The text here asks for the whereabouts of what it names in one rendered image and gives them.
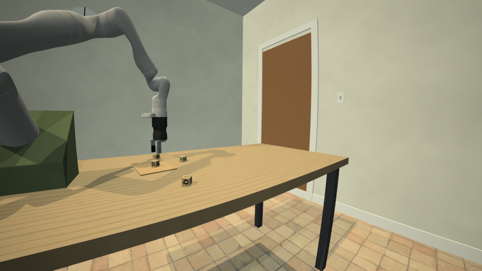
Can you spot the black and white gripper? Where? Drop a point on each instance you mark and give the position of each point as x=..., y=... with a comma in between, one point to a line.
x=159, y=124

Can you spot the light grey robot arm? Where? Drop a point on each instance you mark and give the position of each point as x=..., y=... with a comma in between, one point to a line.
x=55, y=28

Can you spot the tan flat mat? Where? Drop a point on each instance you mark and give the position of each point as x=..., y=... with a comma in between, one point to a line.
x=147, y=169

